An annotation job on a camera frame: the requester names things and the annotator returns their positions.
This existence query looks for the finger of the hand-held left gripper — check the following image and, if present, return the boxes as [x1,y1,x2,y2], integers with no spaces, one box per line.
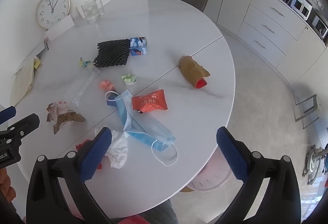
[0,106,17,122]
[7,113,40,140]

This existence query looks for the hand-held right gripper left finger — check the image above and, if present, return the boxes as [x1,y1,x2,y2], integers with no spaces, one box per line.
[26,127,113,224]

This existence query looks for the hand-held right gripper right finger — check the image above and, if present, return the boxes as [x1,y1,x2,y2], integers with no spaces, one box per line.
[216,127,302,224]

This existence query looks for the red wrapper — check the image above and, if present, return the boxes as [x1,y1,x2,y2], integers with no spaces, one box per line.
[75,139,103,171]

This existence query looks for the white tissue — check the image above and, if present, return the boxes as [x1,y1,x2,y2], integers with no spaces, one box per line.
[94,127,129,169]

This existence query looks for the white waste bin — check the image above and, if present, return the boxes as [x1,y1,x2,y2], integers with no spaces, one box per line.
[191,147,232,193]

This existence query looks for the brown snack wrapper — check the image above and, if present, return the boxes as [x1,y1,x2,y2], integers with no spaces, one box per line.
[46,101,87,135]

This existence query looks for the orange-red snack packet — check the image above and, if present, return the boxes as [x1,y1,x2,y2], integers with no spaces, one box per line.
[131,89,169,113]

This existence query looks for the small printed box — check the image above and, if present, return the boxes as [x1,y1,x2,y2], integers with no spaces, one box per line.
[129,36,149,56]

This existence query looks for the yellow notepad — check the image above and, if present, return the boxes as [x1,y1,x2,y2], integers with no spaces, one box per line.
[11,59,35,107]

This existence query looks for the orange crumpled paper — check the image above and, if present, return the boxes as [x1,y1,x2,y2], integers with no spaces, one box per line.
[99,80,116,92]

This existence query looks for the person's legs in grey trousers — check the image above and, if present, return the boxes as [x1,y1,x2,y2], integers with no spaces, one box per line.
[120,215,152,224]

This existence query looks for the green crumpled paper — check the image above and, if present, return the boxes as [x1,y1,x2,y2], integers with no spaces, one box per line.
[121,73,138,86]

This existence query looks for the yellow-green crumpled paper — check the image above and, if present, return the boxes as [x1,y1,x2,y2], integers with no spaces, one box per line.
[79,57,94,69]

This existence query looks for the white card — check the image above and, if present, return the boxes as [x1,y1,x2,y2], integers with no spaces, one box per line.
[44,15,75,41]

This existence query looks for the black foam net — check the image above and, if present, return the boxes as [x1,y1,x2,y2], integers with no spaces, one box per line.
[93,38,131,68]

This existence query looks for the clear glass cup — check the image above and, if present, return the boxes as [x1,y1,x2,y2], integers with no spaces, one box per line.
[96,0,106,16]
[80,0,100,24]

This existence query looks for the white drawer cabinet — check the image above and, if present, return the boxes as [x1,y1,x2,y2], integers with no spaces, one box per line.
[237,0,308,68]

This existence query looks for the white toaster oven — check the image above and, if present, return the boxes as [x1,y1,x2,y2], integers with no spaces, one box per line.
[290,0,313,20]

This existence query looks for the round white wall clock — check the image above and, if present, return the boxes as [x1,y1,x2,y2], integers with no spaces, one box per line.
[35,0,71,30]

